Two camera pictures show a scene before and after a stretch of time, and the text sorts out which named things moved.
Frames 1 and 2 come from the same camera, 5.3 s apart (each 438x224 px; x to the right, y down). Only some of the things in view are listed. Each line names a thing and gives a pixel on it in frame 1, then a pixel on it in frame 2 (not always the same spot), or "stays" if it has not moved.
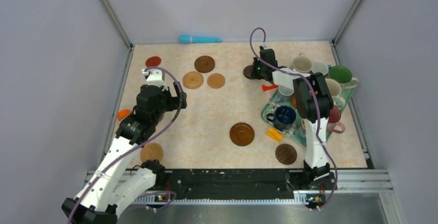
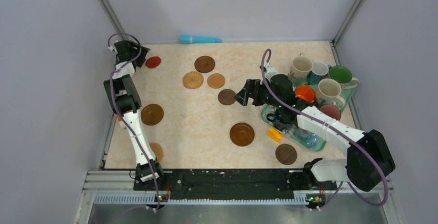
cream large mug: [334, 90] stays
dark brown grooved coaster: [204, 64] stays
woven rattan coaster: [192, 79] stays
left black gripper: [174, 100] → [134, 45]
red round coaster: [153, 61] stays
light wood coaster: [216, 80] stays
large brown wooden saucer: [241, 134] stays
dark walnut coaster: [247, 72] → [225, 97]
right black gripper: [255, 62] → [251, 90]
